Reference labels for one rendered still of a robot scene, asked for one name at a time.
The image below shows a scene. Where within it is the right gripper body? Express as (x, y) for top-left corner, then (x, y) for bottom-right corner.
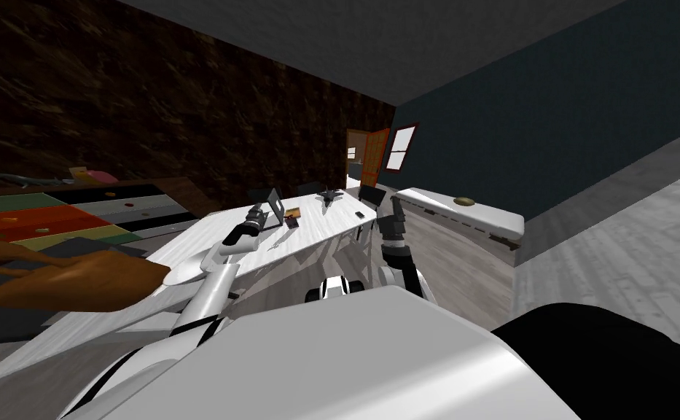
(377, 212), (407, 237)

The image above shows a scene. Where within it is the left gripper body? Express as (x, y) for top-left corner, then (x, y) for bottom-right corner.
(243, 203), (270, 233)

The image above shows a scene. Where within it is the grey open laptop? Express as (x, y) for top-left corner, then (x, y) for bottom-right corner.
(260, 187), (288, 230)

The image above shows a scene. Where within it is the orange door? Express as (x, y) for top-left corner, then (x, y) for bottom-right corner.
(360, 128), (392, 188)

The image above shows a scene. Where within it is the red framed window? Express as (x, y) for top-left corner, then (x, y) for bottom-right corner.
(384, 122), (421, 176)

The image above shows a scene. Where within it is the white wooden table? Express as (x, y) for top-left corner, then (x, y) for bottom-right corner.
(0, 189), (379, 393)

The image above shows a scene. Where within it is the grey toy plane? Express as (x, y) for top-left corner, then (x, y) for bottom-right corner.
(316, 189), (346, 211)

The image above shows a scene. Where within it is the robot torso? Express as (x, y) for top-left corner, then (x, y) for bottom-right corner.
(99, 275), (581, 420)

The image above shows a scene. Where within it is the brown rounded shape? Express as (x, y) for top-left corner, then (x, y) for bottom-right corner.
(0, 221), (171, 314)

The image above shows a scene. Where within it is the dresser with coloured drawers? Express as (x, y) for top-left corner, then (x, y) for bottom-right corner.
(0, 168), (202, 346)

